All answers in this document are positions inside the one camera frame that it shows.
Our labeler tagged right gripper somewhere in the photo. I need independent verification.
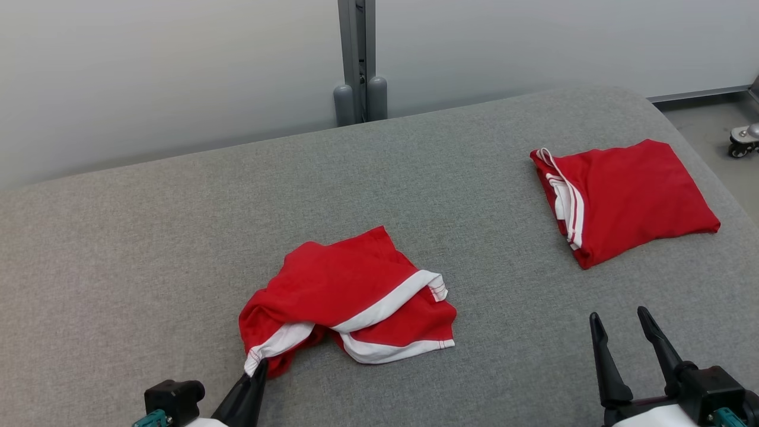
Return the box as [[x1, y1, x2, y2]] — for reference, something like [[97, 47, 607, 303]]
[[589, 306, 701, 427]]

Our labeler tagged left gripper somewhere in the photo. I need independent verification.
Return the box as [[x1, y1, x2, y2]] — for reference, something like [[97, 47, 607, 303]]
[[183, 359, 269, 427]]

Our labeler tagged red shorts white side stripe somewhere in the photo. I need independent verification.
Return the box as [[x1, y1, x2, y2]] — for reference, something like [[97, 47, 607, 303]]
[[238, 225, 458, 380]]

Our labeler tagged red basketball jersey white trim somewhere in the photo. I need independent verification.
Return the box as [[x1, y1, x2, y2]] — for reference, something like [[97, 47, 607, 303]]
[[530, 139, 722, 270]]

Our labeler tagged grey caster wheel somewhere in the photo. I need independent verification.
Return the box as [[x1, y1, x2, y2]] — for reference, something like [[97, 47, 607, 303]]
[[728, 123, 759, 160]]

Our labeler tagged grey floor skirting strip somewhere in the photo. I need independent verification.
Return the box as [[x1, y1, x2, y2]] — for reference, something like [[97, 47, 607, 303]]
[[646, 75, 759, 105]]

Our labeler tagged grey cylindrical post foot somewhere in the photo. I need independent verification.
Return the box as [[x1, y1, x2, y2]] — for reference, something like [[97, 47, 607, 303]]
[[367, 75, 389, 122], [333, 84, 356, 128]]

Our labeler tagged grey metal partition post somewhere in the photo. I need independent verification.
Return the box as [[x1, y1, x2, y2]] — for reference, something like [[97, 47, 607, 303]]
[[337, 0, 377, 123]]

